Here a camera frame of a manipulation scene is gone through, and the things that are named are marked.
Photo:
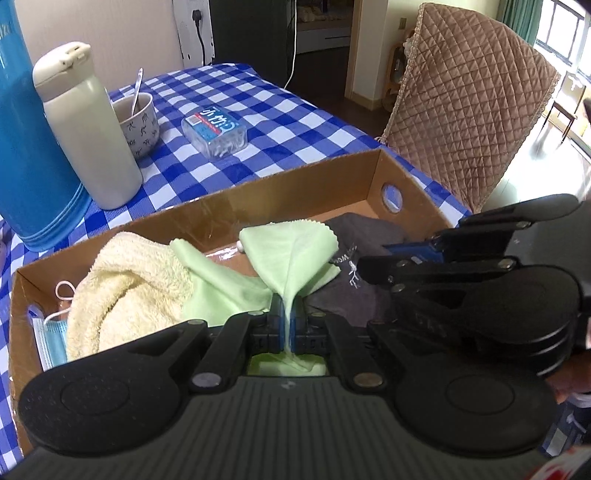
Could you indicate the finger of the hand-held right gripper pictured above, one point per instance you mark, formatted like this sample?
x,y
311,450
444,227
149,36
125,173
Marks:
x,y
411,251
392,272

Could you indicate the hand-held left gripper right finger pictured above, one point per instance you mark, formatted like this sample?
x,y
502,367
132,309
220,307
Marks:
x,y
299,323

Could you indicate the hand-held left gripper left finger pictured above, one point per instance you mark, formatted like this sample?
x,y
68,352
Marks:
x,y
278,321

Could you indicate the dark grey printed sock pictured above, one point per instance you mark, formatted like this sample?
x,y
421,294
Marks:
x,y
355,230

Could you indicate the light green cloth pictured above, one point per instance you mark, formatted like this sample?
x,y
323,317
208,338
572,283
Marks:
x,y
286,254

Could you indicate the brown cardboard box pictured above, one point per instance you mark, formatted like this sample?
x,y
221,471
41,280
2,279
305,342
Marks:
x,y
300,194

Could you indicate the pale yellow towel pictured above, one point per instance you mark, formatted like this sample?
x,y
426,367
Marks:
x,y
124,286

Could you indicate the blue face mask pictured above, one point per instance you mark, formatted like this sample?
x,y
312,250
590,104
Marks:
x,y
51,337

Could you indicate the person's right hand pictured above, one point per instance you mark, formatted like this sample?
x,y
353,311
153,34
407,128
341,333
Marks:
x,y
565,383

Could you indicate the red white printed clothing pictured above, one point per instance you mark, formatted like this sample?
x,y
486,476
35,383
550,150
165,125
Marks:
x,y
565,464

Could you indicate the chair with quilted cover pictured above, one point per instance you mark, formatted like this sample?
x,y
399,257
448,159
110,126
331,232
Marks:
x,y
471,92

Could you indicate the blue white checked tablecloth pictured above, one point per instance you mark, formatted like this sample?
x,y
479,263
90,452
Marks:
x,y
286,115

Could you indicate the clear plastic swab box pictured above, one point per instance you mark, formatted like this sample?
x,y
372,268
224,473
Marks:
x,y
214,131

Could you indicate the wooden chair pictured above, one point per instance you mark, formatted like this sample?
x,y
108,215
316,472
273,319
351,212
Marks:
x,y
565,106

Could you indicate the patterned ceramic cup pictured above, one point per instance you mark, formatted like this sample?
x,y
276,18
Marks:
x,y
141,134

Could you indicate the green curtain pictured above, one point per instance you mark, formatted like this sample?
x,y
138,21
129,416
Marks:
x,y
519,18

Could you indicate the white insulated bottle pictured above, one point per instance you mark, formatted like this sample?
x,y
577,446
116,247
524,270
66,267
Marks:
x,y
87,138

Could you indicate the black computer tower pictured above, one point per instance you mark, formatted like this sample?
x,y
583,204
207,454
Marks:
x,y
251,37

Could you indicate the metal spoon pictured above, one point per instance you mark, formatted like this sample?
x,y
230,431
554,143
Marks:
x,y
136,92

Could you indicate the blue thermos jug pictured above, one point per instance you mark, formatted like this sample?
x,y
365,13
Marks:
x,y
32,138

